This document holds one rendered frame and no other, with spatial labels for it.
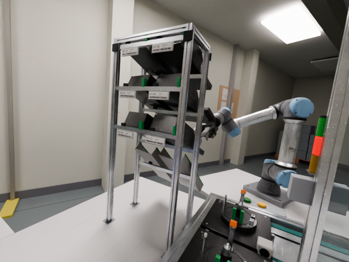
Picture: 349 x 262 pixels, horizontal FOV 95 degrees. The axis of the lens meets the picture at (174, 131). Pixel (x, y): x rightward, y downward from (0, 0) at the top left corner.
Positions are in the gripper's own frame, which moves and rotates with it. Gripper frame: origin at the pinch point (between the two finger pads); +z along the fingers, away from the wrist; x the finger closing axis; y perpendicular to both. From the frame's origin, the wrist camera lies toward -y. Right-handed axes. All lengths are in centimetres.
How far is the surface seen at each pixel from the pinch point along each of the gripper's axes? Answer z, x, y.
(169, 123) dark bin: 19.3, -2.1, -15.0
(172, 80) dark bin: 12.4, -1.8, -29.6
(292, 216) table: -20, -43, 57
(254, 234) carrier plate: 19.9, -33.2, 26.2
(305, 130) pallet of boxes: -576, -34, 285
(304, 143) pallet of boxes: -558, -39, 323
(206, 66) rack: -1.8, -8.3, -31.1
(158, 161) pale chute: 20.6, 9.9, 6.5
